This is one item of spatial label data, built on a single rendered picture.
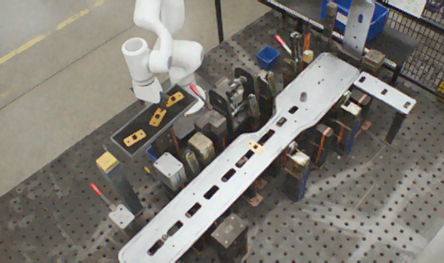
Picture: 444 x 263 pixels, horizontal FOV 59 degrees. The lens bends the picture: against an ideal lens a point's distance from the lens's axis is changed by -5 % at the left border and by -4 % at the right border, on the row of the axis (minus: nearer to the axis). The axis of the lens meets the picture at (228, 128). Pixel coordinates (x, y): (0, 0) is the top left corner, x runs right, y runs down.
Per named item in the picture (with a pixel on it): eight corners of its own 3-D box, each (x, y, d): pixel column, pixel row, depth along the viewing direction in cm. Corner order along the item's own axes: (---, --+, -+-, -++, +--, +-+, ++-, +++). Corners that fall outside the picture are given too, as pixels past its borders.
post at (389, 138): (395, 150, 203) (412, 116, 179) (376, 138, 208) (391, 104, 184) (401, 141, 206) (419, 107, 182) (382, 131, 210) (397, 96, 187)
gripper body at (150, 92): (127, 80, 145) (134, 100, 154) (151, 86, 142) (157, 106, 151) (137, 66, 149) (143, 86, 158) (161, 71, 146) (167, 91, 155)
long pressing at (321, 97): (152, 295, 142) (151, 295, 141) (112, 255, 152) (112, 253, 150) (362, 72, 196) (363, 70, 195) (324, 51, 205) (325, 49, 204)
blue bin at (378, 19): (365, 45, 201) (370, 25, 190) (318, 16, 215) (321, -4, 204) (383, 29, 206) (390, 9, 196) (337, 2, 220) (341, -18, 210)
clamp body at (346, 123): (343, 161, 202) (356, 120, 173) (323, 148, 207) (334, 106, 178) (353, 149, 205) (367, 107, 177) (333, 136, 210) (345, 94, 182)
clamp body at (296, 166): (296, 207, 189) (303, 171, 161) (276, 192, 194) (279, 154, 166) (308, 193, 193) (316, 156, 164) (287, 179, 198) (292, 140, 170)
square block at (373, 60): (362, 110, 219) (377, 63, 189) (350, 102, 222) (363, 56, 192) (370, 101, 222) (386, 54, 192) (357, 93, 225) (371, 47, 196)
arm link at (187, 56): (173, 66, 204) (165, 33, 183) (209, 70, 201) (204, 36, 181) (167, 86, 198) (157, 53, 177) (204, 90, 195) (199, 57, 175)
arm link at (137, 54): (159, 64, 145) (135, 62, 147) (152, 37, 134) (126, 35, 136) (152, 81, 141) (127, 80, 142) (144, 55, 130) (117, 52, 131)
